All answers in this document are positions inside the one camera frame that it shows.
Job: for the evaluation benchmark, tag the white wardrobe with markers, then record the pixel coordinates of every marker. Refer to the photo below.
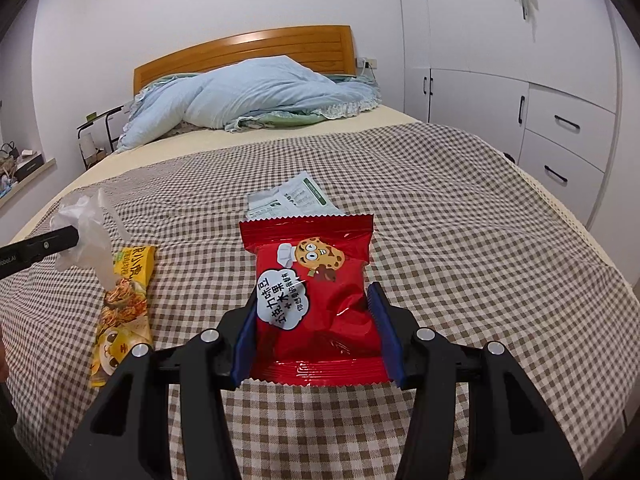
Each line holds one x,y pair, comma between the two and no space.
475,20

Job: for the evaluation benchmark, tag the yellow snack packet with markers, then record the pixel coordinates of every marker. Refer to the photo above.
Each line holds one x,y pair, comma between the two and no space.
125,310

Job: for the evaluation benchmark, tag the checked bed cover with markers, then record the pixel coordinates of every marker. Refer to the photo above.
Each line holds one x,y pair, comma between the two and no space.
450,210

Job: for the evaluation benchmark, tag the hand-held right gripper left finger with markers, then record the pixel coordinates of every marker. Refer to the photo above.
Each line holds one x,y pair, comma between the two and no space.
245,345

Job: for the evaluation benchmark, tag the wooden window sill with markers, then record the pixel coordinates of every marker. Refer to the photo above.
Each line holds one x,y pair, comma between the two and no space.
40,170

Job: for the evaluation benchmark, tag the wooden bed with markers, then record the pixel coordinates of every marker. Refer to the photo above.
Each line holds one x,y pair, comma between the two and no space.
240,50

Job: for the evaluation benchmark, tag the white cylinder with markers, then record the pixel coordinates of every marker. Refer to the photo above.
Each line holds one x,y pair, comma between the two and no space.
86,143

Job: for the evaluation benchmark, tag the black side table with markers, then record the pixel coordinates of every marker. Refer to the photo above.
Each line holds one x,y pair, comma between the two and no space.
100,118

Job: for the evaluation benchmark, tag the green ruffled quilt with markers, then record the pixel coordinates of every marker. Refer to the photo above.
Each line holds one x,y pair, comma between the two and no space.
285,119

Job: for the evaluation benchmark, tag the light blue duvet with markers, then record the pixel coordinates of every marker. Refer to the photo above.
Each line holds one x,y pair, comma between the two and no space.
240,90

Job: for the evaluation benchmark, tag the white wardrobe drawer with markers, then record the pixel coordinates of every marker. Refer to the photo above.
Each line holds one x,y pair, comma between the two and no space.
580,195
545,105

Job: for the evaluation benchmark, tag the translucent plastic glove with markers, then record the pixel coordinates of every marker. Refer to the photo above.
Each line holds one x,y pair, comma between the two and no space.
90,245

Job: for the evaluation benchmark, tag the red cookie packet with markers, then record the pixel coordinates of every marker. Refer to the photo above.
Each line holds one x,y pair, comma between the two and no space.
320,310

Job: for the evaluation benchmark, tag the woven handbag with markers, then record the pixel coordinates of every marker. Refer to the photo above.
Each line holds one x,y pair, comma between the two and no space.
7,160

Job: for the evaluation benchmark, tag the wall socket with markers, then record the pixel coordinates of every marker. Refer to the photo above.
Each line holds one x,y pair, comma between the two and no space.
367,63

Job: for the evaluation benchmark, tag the black box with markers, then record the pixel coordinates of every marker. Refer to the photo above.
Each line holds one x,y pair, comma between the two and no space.
29,166

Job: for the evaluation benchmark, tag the pale printed packet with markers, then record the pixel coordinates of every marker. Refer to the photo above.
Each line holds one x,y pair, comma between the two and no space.
295,195

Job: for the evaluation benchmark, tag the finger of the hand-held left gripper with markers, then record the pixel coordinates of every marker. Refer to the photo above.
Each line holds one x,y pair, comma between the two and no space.
45,247

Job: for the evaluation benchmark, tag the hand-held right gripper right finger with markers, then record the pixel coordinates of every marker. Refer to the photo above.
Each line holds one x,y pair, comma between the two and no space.
385,340

